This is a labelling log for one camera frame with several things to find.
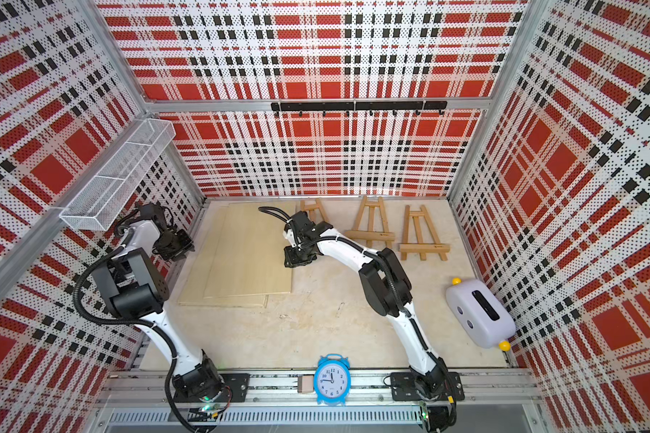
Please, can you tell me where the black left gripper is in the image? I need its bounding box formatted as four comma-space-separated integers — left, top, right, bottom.
155, 227, 196, 261

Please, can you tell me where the wooden easel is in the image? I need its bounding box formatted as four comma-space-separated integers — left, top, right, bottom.
398, 205, 451, 262
344, 196, 395, 248
299, 198, 329, 224

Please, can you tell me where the plywood board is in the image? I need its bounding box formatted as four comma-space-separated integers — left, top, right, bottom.
176, 201, 268, 309
204, 202, 293, 299

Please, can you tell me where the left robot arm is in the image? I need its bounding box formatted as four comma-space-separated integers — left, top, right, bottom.
72, 202, 233, 432

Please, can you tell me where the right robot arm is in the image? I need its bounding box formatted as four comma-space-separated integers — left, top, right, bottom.
258, 206, 460, 432

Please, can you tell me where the blue alarm clock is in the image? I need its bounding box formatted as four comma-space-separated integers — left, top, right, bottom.
313, 354, 351, 406

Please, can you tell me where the small beige box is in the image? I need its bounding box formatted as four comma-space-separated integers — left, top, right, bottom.
297, 375, 314, 394

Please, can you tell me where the white purple toy device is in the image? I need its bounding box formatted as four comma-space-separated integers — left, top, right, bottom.
445, 278, 516, 352

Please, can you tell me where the white wire basket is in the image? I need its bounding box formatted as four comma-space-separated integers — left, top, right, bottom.
60, 118, 175, 231

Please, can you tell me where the black hook rail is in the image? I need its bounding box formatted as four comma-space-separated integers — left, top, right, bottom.
271, 100, 448, 115

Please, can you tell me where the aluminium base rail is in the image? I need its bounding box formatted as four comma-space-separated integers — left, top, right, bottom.
85, 368, 551, 432

